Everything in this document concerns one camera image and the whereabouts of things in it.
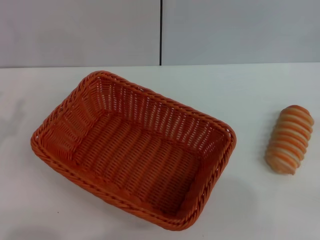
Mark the orange woven plastic basket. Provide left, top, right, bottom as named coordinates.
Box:
left=30, top=70, right=237, bottom=228

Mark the striped orange bread roll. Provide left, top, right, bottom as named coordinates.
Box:
left=264, top=105, right=315, bottom=176

